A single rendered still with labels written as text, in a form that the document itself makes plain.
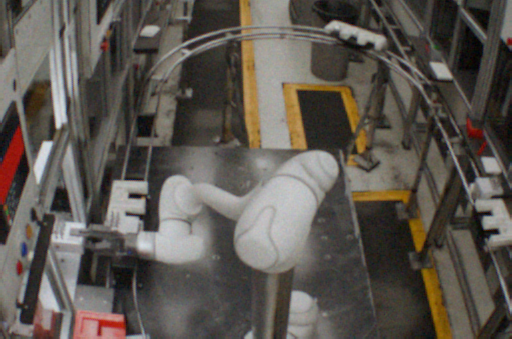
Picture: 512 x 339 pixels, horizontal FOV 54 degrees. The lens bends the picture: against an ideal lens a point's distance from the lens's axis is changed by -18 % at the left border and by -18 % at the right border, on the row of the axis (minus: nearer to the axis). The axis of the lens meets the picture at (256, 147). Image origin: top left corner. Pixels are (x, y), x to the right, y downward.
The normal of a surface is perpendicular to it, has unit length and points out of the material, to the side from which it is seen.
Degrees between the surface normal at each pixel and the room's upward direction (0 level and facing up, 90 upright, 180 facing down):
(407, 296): 0
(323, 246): 0
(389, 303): 0
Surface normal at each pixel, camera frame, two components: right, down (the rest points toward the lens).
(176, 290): 0.06, -0.80
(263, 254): -0.42, 0.44
